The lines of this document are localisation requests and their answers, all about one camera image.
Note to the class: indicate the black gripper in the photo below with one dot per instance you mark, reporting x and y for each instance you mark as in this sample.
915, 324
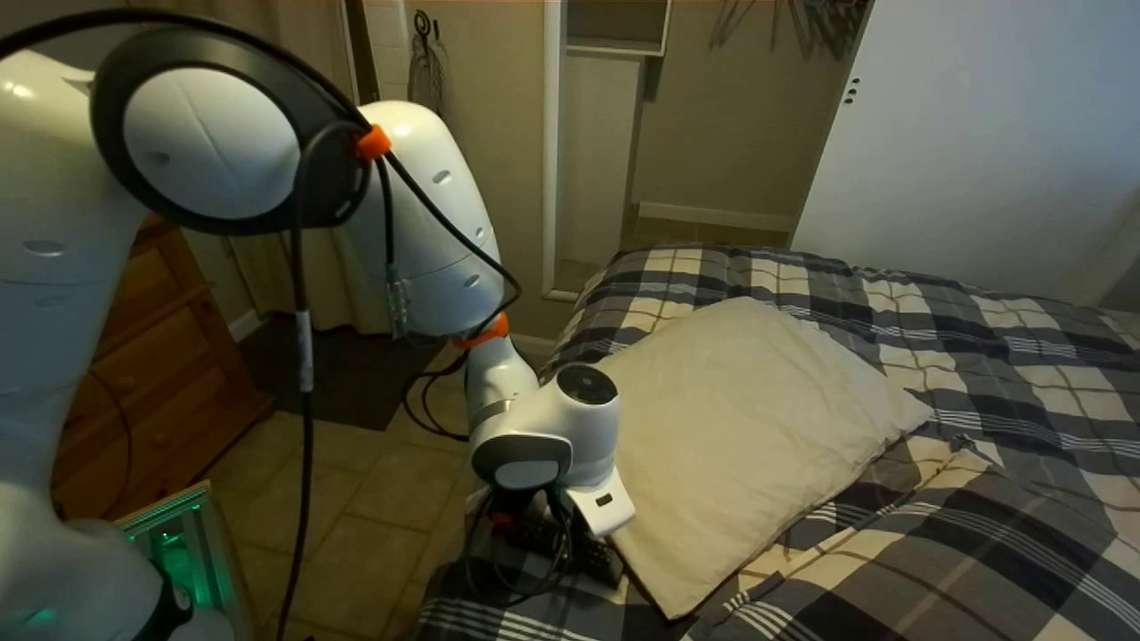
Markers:
532, 539

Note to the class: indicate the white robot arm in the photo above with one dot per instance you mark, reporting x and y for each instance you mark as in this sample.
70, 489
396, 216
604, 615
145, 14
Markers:
125, 115

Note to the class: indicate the white pillow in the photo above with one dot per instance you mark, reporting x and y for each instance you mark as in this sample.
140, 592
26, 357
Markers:
732, 425

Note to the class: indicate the dark floor mat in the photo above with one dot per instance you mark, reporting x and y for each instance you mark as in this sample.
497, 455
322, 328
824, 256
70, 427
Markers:
360, 377

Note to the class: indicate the green lit control box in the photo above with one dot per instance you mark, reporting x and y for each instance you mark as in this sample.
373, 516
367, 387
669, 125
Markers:
187, 539

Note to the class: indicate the wooden dresser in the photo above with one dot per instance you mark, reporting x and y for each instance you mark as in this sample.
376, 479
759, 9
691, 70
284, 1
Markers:
165, 392

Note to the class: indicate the black white plaid bedspread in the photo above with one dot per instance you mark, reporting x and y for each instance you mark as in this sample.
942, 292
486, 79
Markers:
1013, 515

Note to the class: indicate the white wardrobe door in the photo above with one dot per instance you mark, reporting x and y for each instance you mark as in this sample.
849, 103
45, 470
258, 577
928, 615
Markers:
992, 144

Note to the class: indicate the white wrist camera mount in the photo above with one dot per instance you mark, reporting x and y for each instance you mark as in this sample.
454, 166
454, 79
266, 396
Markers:
604, 504

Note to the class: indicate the white door frame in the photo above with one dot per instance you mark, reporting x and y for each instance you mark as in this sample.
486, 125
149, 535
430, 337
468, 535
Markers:
598, 79

